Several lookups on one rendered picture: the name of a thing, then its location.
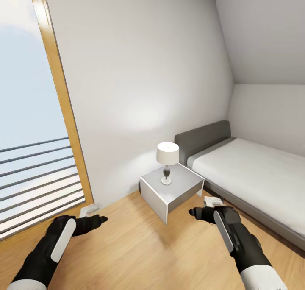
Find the fixed window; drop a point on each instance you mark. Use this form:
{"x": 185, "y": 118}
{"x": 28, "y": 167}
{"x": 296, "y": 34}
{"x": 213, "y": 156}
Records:
{"x": 42, "y": 170}

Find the bed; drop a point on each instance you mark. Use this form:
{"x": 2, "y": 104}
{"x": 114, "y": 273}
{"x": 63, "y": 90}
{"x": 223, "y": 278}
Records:
{"x": 266, "y": 183}

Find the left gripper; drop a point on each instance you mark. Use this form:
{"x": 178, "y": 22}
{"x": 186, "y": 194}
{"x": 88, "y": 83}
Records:
{"x": 93, "y": 222}

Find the nightstand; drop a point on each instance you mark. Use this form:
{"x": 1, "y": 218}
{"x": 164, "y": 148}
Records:
{"x": 165, "y": 198}

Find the table lamp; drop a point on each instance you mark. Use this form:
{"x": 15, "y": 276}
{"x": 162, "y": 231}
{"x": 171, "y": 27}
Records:
{"x": 167, "y": 158}

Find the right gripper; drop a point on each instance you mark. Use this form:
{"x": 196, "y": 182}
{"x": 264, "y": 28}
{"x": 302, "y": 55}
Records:
{"x": 200, "y": 213}

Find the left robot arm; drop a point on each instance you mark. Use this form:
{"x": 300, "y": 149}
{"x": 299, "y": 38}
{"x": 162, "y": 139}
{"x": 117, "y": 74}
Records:
{"x": 40, "y": 265}

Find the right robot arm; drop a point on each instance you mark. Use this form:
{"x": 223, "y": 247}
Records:
{"x": 255, "y": 269}

